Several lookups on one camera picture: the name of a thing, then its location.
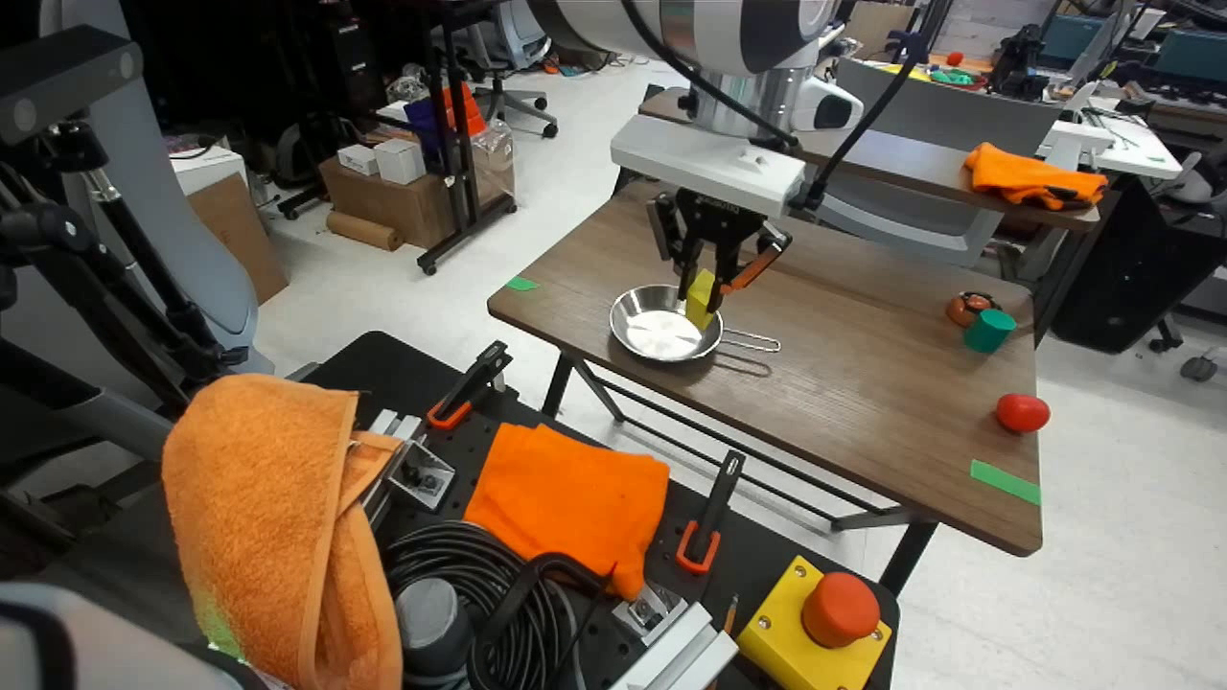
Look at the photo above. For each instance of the white camera mount bar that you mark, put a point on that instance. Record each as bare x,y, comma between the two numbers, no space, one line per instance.
708,162

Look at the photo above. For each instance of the yellow block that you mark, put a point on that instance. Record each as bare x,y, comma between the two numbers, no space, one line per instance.
701,298

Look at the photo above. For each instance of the green tape marker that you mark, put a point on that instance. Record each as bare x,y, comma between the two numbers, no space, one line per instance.
522,285
1006,479

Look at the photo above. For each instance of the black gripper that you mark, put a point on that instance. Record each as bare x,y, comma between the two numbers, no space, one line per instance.
725,229

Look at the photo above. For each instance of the orange clamp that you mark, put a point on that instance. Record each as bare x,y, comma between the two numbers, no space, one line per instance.
704,533
451,410

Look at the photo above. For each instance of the cardboard box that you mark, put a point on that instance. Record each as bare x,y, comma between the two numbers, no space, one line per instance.
386,195

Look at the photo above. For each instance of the orange towel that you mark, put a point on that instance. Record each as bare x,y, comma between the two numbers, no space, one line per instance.
263,483

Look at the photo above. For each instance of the silver metal pan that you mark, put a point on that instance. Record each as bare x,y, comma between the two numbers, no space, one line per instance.
652,328

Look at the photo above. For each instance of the orange cloth on shelf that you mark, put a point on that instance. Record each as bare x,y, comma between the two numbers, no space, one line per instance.
1030,180

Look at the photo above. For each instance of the brown orange round toy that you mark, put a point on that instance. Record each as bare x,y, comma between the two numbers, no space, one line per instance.
966,304

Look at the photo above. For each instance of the teal green block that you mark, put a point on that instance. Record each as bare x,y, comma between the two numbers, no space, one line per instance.
992,329

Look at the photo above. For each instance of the yellow emergency stop button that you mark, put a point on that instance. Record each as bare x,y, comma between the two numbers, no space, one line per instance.
818,630

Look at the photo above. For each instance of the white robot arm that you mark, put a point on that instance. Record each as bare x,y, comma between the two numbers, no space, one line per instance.
752,71

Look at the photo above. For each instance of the red ball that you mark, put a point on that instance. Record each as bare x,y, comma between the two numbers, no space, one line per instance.
1020,410

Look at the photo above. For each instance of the orange folded cloth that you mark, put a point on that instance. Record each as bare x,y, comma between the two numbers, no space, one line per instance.
545,490

